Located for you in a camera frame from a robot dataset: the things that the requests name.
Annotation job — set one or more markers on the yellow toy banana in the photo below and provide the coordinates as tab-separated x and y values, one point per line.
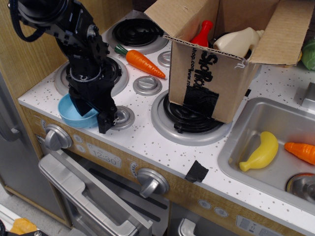
263	155

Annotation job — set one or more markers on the grey toy fridge door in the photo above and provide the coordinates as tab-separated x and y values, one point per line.
19	171

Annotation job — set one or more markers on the black back-left burner coil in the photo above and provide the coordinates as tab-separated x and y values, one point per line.
136	32

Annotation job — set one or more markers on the green toy cabbage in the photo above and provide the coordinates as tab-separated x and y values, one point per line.
308	55

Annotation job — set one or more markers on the silver oven door handle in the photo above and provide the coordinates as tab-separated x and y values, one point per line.
101	212

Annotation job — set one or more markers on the silver stovetop knob middle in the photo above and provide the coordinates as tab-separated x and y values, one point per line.
147	85

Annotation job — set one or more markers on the yellow object on floor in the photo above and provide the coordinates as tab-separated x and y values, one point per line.
22	226

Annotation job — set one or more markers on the silver toy sink basin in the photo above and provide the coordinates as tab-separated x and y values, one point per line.
288	124

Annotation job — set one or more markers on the red toy ketchup bottle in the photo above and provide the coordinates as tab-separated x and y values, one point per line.
201	38

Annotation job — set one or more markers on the silver dishwasher handle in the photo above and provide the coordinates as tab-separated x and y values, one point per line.
186	228

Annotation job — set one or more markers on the silver oven dial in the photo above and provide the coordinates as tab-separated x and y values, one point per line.
151	182
56	138

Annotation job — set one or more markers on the silver pot in sink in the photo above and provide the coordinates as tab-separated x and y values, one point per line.
302	185

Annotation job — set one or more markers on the black tape piece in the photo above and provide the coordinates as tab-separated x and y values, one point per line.
196	173

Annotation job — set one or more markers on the cream toy milk jug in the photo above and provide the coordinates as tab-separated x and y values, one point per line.
240	42

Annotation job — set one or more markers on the silver oven dial right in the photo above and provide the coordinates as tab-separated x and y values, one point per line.
151	182

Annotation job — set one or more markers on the light blue plastic bowl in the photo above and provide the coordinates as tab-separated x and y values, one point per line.
72	118

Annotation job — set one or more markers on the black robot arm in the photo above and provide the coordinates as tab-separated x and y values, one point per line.
91	74

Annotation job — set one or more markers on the black front-right burner coil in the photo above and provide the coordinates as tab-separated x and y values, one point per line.
187	121

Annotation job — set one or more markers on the silver stovetop knob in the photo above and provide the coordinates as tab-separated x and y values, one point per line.
164	59
126	118
147	85

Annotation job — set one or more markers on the silver stovetop knob back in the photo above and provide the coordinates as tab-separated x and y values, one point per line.
164	59

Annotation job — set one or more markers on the silver stovetop knob front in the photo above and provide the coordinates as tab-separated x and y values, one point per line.
126	118

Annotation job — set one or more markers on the orange toy carrot in sink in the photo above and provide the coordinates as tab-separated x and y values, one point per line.
302	151

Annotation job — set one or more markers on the brown cardboard box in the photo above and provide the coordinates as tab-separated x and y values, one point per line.
212	82

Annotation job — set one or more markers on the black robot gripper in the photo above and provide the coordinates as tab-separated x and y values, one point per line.
88	93

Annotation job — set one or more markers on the silver oven dial left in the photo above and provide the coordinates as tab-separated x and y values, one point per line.
56	138

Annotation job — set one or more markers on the orange toy carrot on stove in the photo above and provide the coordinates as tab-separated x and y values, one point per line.
139	61

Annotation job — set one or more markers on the silver faucet base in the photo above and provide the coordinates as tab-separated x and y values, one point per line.
309	97

